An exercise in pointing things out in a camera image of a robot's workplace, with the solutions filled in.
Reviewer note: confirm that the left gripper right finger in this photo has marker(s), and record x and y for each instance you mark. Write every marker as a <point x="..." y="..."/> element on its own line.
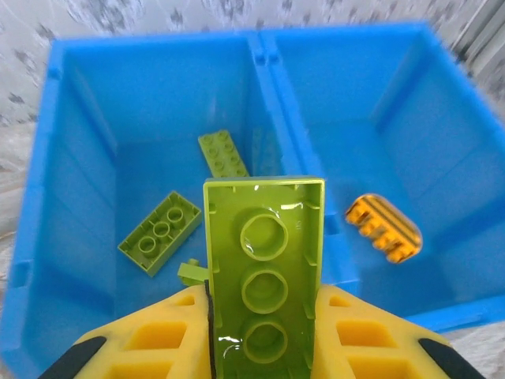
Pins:
<point x="367" y="339"/>

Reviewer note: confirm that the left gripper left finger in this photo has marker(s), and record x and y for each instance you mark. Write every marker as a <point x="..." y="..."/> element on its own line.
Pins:
<point x="150" y="339"/>

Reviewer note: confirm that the thin green lego piece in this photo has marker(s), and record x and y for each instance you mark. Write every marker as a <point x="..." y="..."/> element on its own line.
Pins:
<point x="189" y="272"/>

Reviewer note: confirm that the green lego brick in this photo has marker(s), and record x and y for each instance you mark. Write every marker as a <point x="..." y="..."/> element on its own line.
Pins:
<point x="223" y="154"/>
<point x="158" y="237"/>
<point x="264" y="276"/>

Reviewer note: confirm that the round orange lego piece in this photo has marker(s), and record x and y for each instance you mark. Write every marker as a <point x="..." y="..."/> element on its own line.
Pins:
<point x="384" y="229"/>

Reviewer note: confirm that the blue plastic bin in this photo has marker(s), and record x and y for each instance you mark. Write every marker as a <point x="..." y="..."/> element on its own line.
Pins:
<point x="375" y="118"/>
<point x="138" y="118"/>

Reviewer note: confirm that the aluminium frame post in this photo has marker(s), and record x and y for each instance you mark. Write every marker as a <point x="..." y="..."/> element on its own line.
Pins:
<point x="485" y="31"/>

